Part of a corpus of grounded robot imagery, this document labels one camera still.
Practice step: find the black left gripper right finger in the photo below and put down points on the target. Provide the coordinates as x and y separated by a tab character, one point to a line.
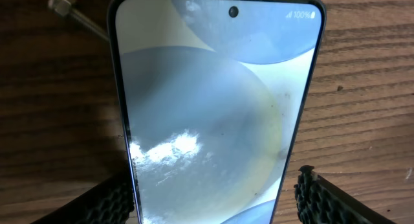
320	202

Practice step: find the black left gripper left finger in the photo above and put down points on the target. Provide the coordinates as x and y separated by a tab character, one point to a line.
109	202

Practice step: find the blue Galaxy smartphone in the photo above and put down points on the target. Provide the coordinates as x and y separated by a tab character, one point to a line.
211	94

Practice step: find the small metal screw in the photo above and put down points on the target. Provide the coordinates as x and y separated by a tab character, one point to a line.
66	9

